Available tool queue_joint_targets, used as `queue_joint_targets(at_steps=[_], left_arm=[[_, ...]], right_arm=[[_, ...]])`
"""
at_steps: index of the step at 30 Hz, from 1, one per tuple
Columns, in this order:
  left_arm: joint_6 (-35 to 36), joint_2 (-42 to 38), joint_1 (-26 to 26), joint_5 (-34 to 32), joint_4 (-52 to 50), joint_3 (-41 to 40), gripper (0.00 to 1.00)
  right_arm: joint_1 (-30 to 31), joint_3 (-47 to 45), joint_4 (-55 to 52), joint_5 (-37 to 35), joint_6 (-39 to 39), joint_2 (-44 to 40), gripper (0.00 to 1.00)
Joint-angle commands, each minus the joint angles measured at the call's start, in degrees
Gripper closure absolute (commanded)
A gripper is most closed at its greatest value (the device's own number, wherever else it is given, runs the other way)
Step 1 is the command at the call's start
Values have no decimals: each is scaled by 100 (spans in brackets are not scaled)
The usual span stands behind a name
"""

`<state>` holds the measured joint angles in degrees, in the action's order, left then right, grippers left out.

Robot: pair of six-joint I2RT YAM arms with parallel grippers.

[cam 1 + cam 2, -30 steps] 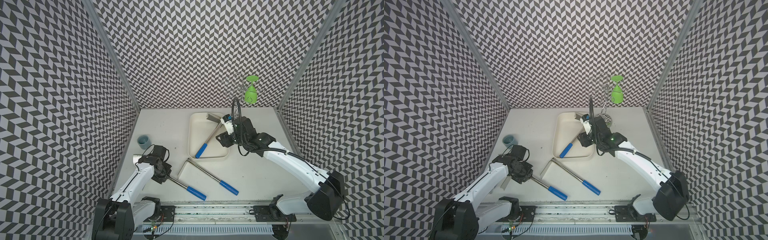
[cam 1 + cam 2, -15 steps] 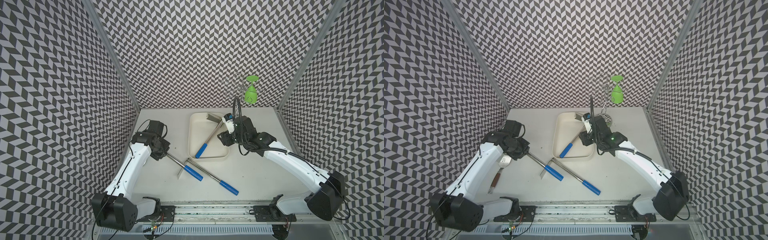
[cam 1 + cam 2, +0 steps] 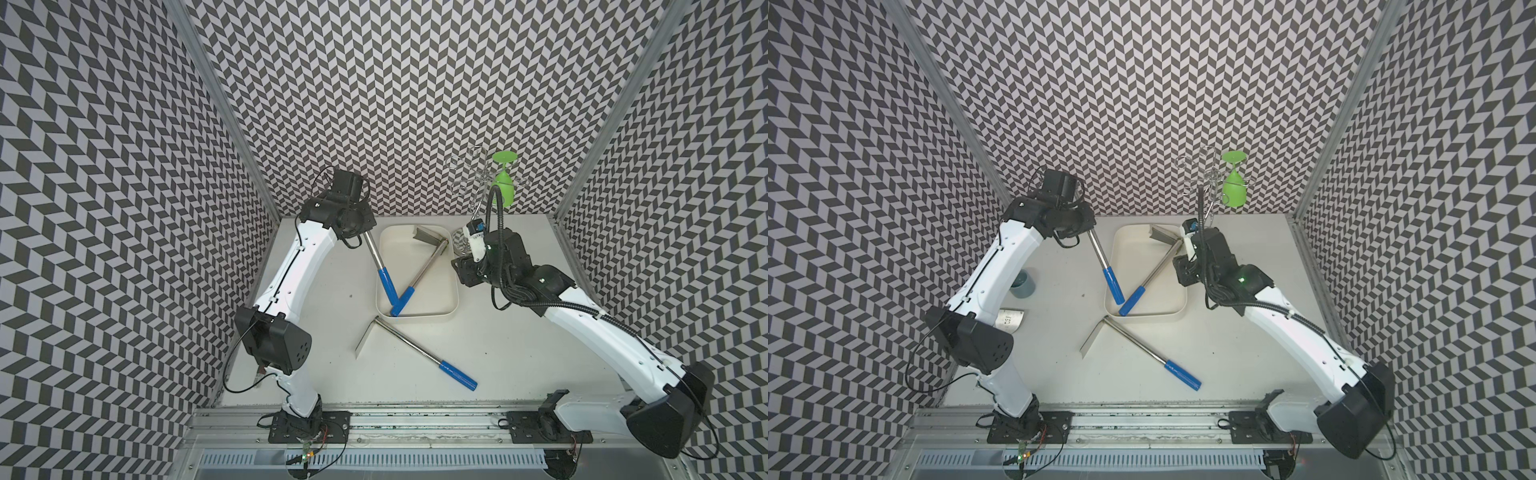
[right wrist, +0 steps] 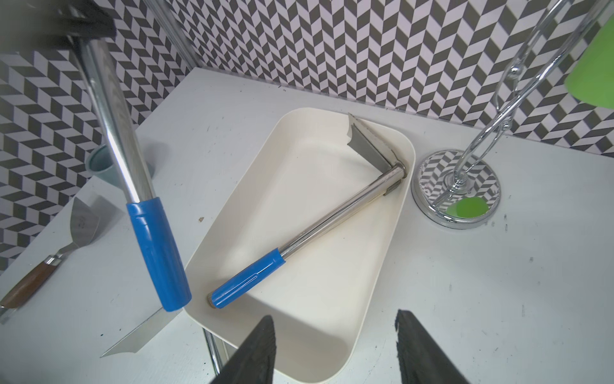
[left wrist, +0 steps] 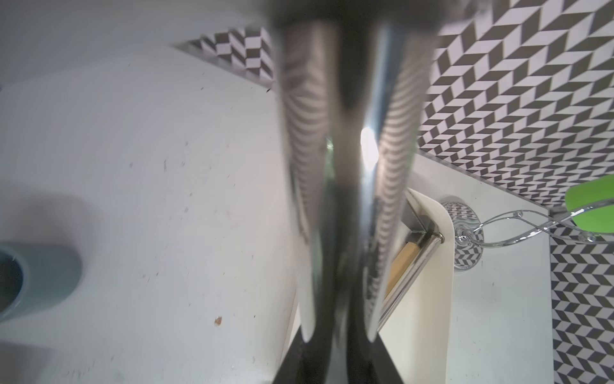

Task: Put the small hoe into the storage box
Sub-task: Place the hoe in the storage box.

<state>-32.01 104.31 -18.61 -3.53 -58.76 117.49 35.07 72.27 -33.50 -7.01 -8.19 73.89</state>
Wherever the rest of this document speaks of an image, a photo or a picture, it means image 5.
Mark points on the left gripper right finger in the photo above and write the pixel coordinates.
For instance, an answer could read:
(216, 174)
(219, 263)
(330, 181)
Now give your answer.
(373, 363)

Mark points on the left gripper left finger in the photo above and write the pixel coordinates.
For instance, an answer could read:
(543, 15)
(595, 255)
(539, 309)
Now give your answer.
(297, 366)

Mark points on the cream storage box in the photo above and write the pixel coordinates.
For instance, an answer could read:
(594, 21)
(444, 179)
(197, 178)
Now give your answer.
(417, 333)

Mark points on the wooden handle hoe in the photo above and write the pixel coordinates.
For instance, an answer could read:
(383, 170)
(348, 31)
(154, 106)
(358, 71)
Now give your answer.
(401, 267)

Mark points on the chrome cup rack stand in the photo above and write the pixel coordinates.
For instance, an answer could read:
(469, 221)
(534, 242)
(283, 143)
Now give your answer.
(473, 236)

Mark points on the grey-blue cup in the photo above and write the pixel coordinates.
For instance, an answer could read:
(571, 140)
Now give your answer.
(36, 277)

